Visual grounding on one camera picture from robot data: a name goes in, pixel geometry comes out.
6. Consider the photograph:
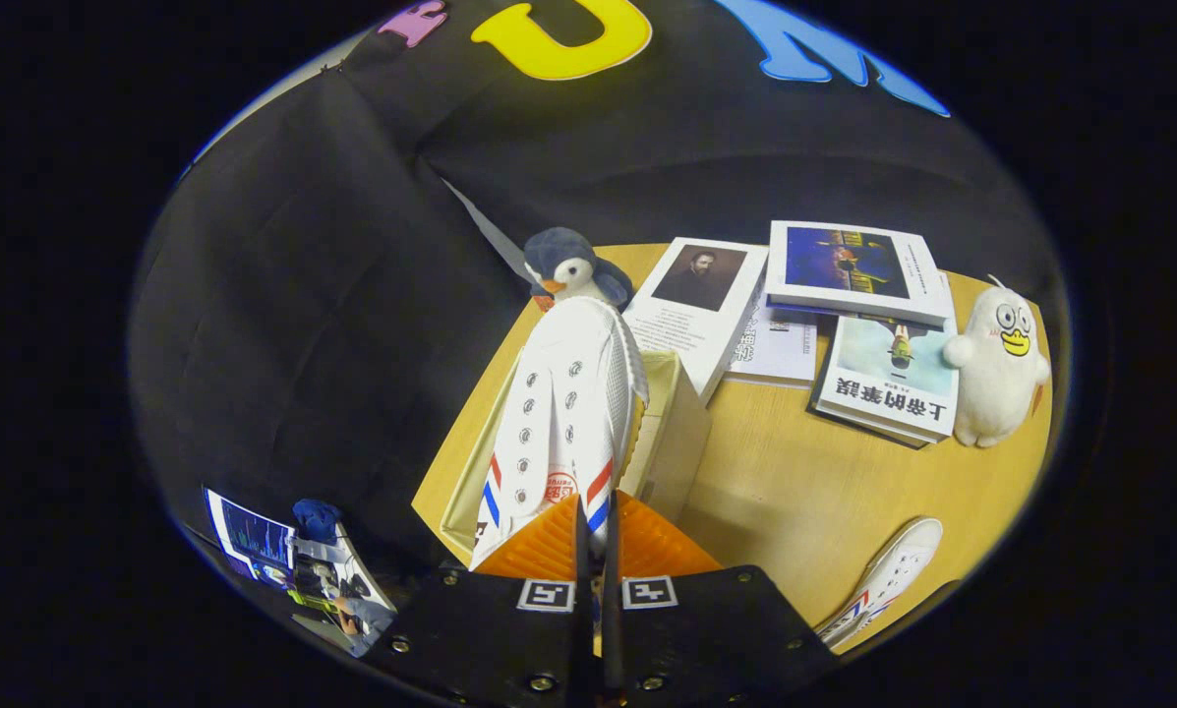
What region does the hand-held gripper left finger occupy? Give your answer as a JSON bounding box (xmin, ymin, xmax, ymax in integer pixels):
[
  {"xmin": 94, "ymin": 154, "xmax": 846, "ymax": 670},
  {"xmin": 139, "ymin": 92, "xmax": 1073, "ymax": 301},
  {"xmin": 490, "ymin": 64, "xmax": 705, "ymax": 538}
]
[{"xmin": 367, "ymin": 492, "xmax": 594, "ymax": 708}]

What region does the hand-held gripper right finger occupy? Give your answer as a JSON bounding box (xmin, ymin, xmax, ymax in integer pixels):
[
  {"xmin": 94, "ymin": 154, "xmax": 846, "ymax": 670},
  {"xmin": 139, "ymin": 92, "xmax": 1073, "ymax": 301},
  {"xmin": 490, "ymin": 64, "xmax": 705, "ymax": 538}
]
[{"xmin": 598, "ymin": 490, "xmax": 840, "ymax": 708}]

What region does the beige fabric storage box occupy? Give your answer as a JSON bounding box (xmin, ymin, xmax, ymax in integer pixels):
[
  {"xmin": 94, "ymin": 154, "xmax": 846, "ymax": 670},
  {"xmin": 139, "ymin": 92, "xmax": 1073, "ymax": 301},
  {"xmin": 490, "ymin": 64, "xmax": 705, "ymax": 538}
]
[{"xmin": 439, "ymin": 349, "xmax": 713, "ymax": 557}]

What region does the white striped canvas shoe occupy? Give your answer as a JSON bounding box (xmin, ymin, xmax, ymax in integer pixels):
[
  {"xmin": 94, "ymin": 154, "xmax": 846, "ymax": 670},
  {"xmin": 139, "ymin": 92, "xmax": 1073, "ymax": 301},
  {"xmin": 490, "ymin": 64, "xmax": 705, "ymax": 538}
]
[
  {"xmin": 469, "ymin": 295, "xmax": 650, "ymax": 571},
  {"xmin": 816, "ymin": 518, "xmax": 944, "ymax": 650}
]

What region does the small blue object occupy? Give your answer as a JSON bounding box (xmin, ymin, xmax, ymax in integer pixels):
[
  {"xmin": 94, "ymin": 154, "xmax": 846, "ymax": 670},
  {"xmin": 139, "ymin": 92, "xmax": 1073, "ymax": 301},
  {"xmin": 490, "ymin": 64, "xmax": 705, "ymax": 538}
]
[{"xmin": 293, "ymin": 499, "xmax": 341, "ymax": 545}]

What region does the lit computer screen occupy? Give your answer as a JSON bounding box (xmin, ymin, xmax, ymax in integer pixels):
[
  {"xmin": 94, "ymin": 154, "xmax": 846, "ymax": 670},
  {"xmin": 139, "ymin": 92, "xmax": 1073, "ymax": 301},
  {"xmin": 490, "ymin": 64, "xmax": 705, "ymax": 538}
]
[{"xmin": 203, "ymin": 487, "xmax": 297, "ymax": 583}]

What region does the white paper booklet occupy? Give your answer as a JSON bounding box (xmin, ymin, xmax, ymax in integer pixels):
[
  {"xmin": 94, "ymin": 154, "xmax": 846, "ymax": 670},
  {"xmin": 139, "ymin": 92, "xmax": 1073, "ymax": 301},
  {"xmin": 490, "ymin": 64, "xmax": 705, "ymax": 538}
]
[{"xmin": 724, "ymin": 295, "xmax": 821, "ymax": 389}]

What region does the teal cover book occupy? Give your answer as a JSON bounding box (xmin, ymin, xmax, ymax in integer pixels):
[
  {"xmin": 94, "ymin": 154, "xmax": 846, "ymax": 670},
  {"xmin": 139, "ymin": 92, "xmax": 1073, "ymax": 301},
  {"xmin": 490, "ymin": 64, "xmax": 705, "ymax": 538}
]
[{"xmin": 809, "ymin": 315, "xmax": 961, "ymax": 449}]

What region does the white portrait cover book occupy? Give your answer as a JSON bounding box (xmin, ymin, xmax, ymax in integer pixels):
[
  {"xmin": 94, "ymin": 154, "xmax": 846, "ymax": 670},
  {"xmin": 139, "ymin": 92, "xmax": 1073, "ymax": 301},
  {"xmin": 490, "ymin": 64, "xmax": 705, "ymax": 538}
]
[{"xmin": 621, "ymin": 237, "xmax": 770, "ymax": 404}]

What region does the grey penguin plush toy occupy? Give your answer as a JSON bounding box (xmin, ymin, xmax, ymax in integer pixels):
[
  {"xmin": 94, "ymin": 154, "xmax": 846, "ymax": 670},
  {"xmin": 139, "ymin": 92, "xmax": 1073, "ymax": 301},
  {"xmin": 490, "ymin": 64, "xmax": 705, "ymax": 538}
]
[{"xmin": 523, "ymin": 227, "xmax": 635, "ymax": 312}]

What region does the white duck plush toy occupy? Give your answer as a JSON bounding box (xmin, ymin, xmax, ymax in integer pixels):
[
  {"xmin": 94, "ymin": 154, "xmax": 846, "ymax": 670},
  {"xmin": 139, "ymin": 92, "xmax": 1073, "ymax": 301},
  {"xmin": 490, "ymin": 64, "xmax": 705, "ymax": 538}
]
[{"xmin": 943, "ymin": 275, "xmax": 1052, "ymax": 449}]

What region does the blue night cover book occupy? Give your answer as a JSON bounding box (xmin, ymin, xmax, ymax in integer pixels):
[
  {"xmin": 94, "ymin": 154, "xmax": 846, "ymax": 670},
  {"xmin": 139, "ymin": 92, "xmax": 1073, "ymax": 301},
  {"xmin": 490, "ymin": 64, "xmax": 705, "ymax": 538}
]
[{"xmin": 765, "ymin": 220, "xmax": 953, "ymax": 328}]

